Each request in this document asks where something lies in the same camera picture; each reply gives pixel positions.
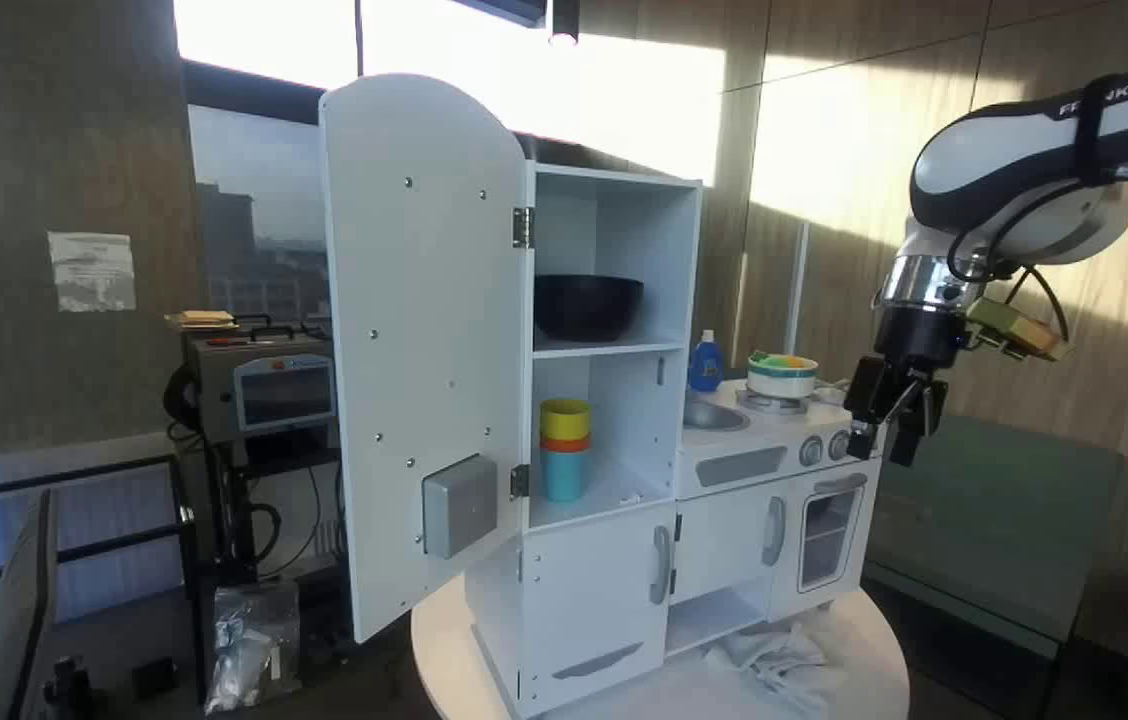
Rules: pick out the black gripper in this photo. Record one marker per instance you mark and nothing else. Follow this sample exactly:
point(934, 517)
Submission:
point(923, 342)

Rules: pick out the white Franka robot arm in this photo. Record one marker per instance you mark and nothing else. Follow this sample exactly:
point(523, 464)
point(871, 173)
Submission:
point(1031, 145)

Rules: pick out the white oven door with window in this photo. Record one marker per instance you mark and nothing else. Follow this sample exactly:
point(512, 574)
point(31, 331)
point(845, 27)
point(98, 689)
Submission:
point(835, 534)

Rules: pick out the white toy kitchen cabinet body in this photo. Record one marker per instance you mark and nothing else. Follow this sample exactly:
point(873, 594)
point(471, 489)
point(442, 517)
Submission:
point(616, 212)

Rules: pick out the grey box on tall door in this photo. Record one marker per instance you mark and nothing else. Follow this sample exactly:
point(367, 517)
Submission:
point(461, 506)

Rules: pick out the tall white cabinet door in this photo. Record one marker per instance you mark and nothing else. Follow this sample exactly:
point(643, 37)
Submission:
point(424, 345)

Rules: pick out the grey oven knob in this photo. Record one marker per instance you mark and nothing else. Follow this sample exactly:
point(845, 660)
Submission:
point(811, 452)
point(843, 446)

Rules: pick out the stack of colourful plates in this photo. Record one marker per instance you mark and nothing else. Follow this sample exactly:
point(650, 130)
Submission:
point(783, 376)

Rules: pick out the green upholstered bench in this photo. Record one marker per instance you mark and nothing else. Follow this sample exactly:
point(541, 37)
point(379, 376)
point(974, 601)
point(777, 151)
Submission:
point(991, 534)

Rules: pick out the blue soap bottle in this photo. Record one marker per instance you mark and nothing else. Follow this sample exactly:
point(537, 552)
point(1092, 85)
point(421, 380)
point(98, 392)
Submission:
point(706, 365)

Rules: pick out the white cloth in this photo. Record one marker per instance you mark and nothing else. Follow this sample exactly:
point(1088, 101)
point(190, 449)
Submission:
point(777, 665)

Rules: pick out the black bowl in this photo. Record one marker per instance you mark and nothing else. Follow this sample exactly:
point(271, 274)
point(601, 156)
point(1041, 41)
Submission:
point(591, 307)

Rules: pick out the yellow plastic cup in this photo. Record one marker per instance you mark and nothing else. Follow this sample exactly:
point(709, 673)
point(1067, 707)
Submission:
point(565, 421)

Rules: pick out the orange plastic cup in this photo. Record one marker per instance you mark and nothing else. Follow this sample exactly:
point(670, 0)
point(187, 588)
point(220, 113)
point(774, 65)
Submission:
point(565, 449)

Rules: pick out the blue plastic cup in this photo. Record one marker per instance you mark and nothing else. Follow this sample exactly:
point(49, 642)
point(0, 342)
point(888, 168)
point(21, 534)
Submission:
point(565, 478)

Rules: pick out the black equipment cart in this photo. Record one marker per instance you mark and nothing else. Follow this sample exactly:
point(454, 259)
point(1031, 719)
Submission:
point(227, 513)

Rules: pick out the clear plastic bag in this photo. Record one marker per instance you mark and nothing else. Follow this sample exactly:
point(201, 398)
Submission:
point(249, 646)

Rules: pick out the black metal railing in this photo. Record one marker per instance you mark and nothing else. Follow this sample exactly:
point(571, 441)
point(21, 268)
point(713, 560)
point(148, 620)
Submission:
point(56, 472)

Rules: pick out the paper sheet on wall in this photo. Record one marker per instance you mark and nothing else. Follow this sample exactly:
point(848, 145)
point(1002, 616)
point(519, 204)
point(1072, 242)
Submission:
point(94, 274)

